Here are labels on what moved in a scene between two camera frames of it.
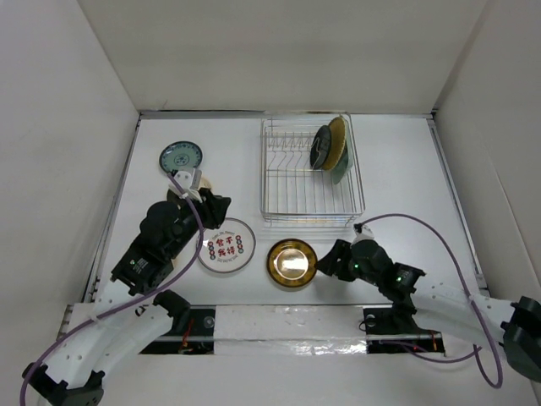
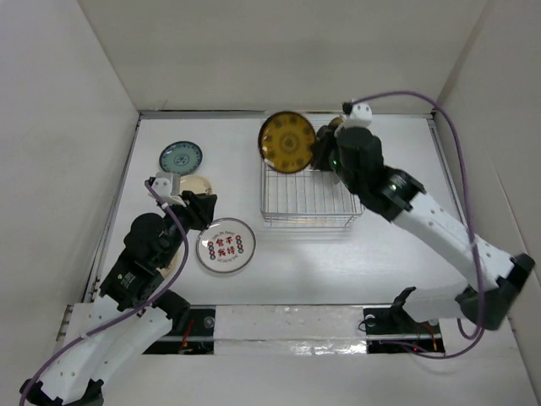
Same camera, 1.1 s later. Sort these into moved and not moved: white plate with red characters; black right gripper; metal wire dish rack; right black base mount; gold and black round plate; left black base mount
Moved: black right gripper; gold and black round plate
Not moved: white plate with red characters; left black base mount; metal wire dish rack; right black base mount
